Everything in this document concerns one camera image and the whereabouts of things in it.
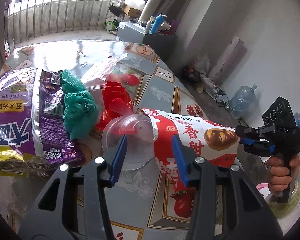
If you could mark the grey cabinet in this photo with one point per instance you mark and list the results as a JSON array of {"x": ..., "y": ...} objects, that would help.
[{"x": 134, "y": 33}]

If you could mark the red snack wrapper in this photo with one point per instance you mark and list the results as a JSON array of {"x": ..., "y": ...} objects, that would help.
[{"x": 117, "y": 103}]

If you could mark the floor clutter pile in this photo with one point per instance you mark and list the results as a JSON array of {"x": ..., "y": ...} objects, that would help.
[{"x": 196, "y": 72}]

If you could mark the red white snack bag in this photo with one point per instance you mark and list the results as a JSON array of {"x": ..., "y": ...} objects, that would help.
[{"x": 216, "y": 143}]

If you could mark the green plastic bag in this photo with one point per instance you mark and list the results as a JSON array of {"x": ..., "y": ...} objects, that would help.
[{"x": 80, "y": 109}]

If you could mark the person's right hand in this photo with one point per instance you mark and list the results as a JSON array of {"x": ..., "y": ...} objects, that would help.
[{"x": 280, "y": 176}]

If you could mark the pink flat box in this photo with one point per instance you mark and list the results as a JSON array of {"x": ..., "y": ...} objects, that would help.
[{"x": 230, "y": 58}]

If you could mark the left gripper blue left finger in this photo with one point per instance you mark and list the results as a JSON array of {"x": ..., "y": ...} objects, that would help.
[{"x": 116, "y": 156}]

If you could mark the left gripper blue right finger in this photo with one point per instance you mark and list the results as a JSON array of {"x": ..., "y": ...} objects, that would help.
[{"x": 179, "y": 151}]

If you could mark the blue bottle on cabinet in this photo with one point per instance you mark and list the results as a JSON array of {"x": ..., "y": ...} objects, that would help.
[{"x": 157, "y": 23}]

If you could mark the clear plastic wrapper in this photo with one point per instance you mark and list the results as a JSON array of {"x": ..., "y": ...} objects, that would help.
[{"x": 95, "y": 78}]

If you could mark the yellow snack wrapper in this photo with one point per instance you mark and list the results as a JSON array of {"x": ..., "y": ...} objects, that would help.
[{"x": 14, "y": 163}]

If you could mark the clear plastic cup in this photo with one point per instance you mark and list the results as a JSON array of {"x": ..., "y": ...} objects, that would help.
[{"x": 140, "y": 139}]

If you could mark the large water jug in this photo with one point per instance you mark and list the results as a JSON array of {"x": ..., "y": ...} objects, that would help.
[{"x": 242, "y": 100}]

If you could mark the cardboard box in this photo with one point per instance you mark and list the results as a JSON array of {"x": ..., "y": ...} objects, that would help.
[{"x": 131, "y": 12}]

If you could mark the purple snack bag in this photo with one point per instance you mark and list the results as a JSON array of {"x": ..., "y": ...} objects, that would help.
[{"x": 31, "y": 118}]

